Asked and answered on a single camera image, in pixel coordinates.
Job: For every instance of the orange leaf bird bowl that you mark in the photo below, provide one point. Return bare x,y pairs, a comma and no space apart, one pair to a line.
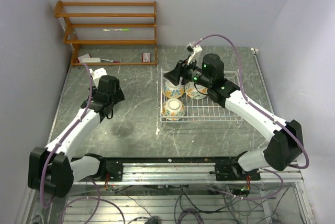
173,109

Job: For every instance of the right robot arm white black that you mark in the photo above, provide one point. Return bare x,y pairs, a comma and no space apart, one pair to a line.
285,139

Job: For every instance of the green white pen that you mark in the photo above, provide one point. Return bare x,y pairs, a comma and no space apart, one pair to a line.
120,29

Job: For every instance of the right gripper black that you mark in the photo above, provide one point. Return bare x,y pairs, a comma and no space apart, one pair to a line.
174,76

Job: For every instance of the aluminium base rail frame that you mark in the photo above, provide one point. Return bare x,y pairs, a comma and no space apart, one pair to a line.
177,190

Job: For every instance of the red white small box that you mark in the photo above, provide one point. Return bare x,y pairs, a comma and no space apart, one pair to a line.
146,57

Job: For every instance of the pink white pen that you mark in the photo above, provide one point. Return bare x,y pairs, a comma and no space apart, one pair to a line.
110,61

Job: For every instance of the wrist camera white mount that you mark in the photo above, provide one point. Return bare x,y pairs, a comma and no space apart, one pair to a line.
195,50
97,74

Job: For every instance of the blue yellow patterned bowl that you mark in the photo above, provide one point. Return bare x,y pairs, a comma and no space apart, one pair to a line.
172,91

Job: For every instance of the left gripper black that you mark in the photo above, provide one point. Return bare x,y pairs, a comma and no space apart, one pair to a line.
119,96

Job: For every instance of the orange flower bowl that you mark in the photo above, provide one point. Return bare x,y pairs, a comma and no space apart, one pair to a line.
195,91

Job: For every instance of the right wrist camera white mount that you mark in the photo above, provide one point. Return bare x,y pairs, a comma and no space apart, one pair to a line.
195,50

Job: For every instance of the white eraser block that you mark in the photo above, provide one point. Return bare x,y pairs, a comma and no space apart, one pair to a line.
91,60

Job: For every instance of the white wire dish rack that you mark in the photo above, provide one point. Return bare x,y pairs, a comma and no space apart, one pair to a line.
197,110

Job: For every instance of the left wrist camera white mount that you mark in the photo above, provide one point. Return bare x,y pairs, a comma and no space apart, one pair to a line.
97,74

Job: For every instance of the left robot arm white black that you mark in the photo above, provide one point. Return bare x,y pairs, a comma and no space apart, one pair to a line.
52,169

